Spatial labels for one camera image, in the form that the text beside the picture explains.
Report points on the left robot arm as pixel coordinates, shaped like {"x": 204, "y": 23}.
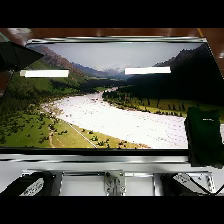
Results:
{"x": 20, "y": 186}

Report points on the silver frame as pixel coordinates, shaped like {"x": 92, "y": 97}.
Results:
{"x": 100, "y": 166}

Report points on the dark green garment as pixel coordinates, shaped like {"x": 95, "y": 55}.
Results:
{"x": 203, "y": 140}

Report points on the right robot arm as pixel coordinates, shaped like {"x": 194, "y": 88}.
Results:
{"x": 173, "y": 186}

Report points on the black garment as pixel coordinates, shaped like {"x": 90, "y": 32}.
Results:
{"x": 16, "y": 55}

